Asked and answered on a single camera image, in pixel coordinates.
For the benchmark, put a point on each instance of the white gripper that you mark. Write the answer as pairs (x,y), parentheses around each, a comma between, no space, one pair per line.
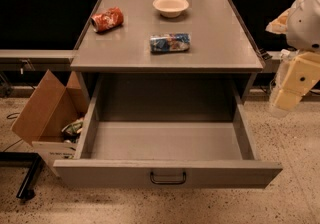
(305,23)

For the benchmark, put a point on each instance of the blue redbull can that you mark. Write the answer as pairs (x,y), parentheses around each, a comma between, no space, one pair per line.
(170,42)

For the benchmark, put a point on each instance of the grey drawer cabinet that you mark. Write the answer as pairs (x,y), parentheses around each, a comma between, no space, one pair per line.
(218,41)

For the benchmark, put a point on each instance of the open grey top drawer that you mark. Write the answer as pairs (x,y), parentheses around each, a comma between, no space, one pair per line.
(167,124)

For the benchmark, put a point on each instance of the crushed orange soda can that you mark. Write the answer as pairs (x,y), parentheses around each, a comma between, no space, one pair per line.
(109,19)

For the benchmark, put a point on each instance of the white paper bowl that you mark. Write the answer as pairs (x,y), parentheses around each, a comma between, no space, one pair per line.
(170,8)

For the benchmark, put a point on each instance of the trash in cardboard box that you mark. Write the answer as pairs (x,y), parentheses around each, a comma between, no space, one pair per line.
(72,131)

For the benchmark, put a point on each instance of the brown cardboard box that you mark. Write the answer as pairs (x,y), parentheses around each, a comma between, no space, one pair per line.
(50,108)

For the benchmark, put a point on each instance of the black metal stand leg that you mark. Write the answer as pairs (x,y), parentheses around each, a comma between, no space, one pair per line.
(33,165)

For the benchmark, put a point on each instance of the black drawer handle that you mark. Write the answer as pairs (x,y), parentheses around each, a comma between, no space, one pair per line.
(167,180)

